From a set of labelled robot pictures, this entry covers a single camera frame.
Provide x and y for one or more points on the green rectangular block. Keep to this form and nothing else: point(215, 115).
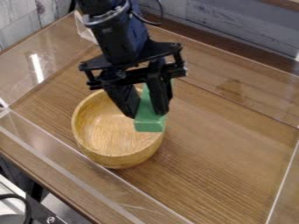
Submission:
point(146, 120)

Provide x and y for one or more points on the clear acrylic corner bracket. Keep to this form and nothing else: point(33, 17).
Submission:
point(84, 32)

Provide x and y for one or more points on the clear acrylic tray wall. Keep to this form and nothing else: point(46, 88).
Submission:
point(104, 198)

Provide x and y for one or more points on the brown wooden bowl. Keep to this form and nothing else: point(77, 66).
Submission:
point(105, 135)

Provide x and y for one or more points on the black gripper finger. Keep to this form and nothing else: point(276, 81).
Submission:
point(125, 97)
point(160, 94)

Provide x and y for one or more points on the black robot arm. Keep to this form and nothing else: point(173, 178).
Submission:
point(132, 59)

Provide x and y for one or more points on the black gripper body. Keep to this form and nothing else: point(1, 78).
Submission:
point(132, 58)

